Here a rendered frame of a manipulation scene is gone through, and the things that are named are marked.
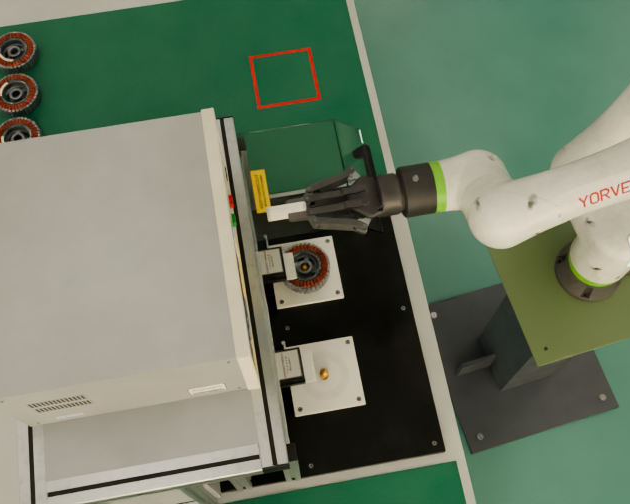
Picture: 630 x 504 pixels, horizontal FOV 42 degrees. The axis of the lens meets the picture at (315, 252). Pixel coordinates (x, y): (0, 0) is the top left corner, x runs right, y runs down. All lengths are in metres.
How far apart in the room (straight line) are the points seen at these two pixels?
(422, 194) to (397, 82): 1.62
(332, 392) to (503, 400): 0.95
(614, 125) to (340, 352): 0.72
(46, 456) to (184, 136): 0.58
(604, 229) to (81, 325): 1.03
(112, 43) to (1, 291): 1.05
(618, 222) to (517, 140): 1.27
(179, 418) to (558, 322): 0.89
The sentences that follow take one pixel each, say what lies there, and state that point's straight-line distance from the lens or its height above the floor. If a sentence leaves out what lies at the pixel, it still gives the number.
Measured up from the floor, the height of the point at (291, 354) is 0.92.
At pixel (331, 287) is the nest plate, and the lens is 1.81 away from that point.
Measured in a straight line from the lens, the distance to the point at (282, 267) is 1.73.
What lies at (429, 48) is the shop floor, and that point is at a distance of 3.12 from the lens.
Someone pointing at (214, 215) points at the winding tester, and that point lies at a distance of 1.30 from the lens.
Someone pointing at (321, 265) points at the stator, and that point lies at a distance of 1.79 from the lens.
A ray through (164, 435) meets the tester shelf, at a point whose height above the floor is 1.11.
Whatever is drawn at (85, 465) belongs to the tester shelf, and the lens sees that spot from 1.43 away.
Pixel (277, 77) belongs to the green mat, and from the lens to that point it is 2.11.
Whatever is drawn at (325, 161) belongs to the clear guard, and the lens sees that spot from 1.62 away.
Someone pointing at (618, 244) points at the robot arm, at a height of 0.99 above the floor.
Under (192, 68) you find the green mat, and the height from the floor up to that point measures 0.75.
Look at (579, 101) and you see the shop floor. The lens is 3.10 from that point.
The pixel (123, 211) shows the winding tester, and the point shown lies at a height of 1.32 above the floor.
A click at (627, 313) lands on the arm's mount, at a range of 1.95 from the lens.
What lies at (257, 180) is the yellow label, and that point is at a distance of 1.60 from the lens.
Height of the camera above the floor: 2.48
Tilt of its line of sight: 67 degrees down
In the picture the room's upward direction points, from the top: 1 degrees counter-clockwise
